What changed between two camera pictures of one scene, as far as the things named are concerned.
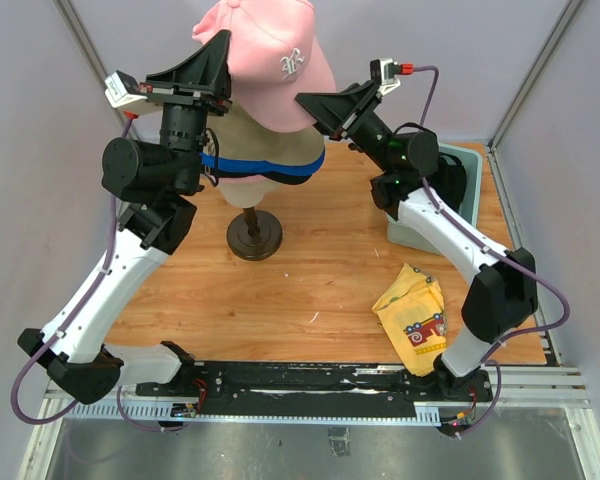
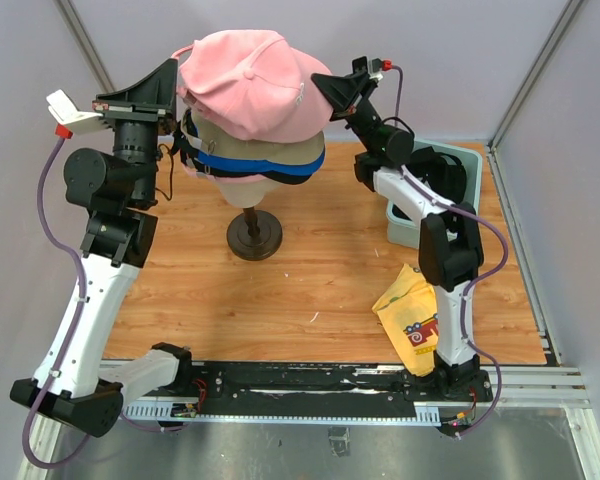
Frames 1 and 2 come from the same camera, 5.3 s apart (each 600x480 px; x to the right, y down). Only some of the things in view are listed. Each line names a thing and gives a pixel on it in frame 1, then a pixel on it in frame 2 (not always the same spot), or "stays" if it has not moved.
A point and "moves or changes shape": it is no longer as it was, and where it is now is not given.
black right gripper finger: x=332 y=110 to x=340 y=92
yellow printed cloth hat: x=412 y=312 stays
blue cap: x=288 y=168 stays
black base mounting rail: x=311 y=382 stays
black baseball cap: x=285 y=178 stays
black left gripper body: x=209 y=103 to x=135 y=133
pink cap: x=274 y=56 moves or changes shape
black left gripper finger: x=205 y=69 to x=151 y=96
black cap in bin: x=450 y=180 stays
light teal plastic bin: x=403 y=233 stays
